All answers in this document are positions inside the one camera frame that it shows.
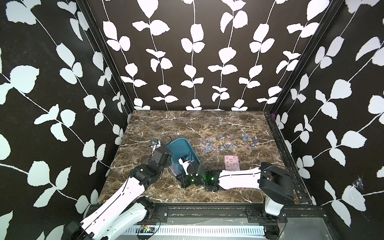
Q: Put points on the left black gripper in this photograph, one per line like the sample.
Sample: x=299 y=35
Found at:
x=169 y=162

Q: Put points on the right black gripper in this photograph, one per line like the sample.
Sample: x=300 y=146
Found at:
x=183 y=181

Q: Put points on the teal plastic storage box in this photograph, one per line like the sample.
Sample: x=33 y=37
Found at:
x=180 y=147

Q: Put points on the pink sticker sheet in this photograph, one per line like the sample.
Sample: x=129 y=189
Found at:
x=232 y=163

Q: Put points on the blue holographic sticker sheet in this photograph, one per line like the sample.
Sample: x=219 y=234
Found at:
x=174 y=170

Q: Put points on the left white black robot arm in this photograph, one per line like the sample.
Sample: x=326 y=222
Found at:
x=125 y=208

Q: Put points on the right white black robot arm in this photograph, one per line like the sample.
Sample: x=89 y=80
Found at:
x=277 y=184

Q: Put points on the small circuit board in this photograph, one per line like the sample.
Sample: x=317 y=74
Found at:
x=146 y=229

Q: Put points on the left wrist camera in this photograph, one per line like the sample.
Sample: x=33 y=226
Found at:
x=155 y=144

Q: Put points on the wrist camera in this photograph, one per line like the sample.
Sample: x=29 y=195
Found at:
x=185 y=161
x=155 y=144

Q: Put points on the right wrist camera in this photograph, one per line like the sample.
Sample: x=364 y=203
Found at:
x=185 y=161

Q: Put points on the black front mounting rail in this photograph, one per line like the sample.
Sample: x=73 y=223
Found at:
x=252 y=212

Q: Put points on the white perforated cable duct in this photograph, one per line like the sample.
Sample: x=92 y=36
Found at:
x=201 y=231

